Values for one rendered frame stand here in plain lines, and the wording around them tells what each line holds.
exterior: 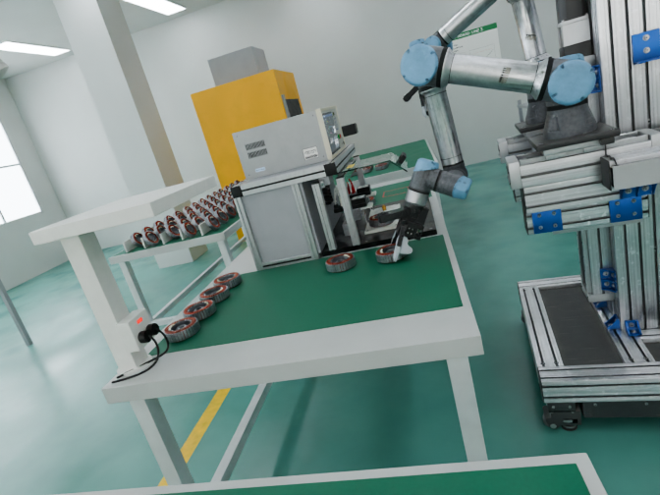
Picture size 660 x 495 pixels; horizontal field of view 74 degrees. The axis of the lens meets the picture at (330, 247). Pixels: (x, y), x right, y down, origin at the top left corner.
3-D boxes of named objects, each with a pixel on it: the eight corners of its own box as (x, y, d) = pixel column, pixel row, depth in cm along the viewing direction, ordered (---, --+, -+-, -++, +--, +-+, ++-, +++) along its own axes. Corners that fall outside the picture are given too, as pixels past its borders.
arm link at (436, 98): (410, 54, 153) (445, 187, 165) (403, 53, 144) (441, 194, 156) (442, 41, 148) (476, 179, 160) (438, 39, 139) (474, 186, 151)
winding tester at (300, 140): (346, 146, 220) (336, 105, 214) (333, 158, 179) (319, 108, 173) (274, 165, 229) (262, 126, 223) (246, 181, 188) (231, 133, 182)
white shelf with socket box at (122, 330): (258, 306, 148) (214, 175, 135) (214, 370, 113) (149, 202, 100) (168, 322, 156) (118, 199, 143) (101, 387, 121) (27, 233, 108)
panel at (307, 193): (342, 212, 242) (328, 158, 233) (321, 252, 180) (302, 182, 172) (340, 212, 242) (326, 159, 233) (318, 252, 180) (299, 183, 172)
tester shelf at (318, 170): (356, 151, 231) (354, 143, 229) (337, 174, 167) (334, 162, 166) (278, 171, 241) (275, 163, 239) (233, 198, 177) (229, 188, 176)
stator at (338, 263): (334, 276, 156) (331, 266, 155) (322, 269, 166) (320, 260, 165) (361, 265, 159) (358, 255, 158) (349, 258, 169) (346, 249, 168)
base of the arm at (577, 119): (590, 125, 144) (587, 94, 142) (603, 130, 131) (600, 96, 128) (540, 136, 150) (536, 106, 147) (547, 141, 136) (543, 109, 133)
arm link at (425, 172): (441, 164, 142) (415, 156, 144) (430, 196, 145) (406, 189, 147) (443, 163, 149) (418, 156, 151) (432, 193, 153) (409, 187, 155)
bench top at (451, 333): (429, 179, 304) (428, 172, 302) (484, 355, 99) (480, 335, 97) (293, 209, 327) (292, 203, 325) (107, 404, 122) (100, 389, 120)
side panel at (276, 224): (320, 256, 183) (300, 182, 174) (319, 258, 180) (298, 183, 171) (259, 268, 189) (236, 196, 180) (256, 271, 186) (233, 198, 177)
